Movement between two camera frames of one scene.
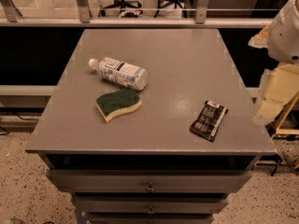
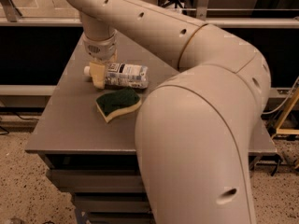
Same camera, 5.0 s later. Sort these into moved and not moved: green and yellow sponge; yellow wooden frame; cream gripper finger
Moved: cream gripper finger
Not moved: green and yellow sponge; yellow wooden frame
